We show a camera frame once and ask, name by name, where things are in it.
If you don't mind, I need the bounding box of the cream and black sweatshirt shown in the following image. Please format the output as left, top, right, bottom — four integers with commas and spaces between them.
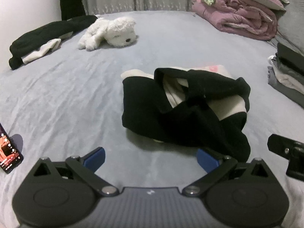
121, 65, 251, 162

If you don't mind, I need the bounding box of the grey folded knit garment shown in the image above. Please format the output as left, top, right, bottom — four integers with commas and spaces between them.
267, 66, 304, 108

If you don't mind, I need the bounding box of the white folded garment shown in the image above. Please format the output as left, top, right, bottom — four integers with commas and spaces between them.
267, 56, 303, 94

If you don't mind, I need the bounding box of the dark grey folded garment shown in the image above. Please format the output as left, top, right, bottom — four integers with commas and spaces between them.
268, 55, 303, 84

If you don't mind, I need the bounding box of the smartphone with lit screen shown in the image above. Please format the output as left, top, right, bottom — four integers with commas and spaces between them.
0, 125, 24, 174

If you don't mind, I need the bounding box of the black folded garment on stack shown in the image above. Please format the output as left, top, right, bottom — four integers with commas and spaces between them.
277, 43, 304, 75

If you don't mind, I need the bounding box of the grey blanket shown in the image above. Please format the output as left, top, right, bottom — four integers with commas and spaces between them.
268, 0, 304, 55

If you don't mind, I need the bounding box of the black and white garment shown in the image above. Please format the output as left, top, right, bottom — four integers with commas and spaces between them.
9, 15, 97, 70

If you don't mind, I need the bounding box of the white plush dog toy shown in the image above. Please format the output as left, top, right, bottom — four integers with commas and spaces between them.
77, 17, 138, 51

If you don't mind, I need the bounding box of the pink folded quilt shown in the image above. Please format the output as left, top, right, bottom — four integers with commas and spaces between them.
192, 0, 277, 41

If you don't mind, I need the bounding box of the black hanging coat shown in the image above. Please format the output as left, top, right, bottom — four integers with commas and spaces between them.
60, 0, 86, 21

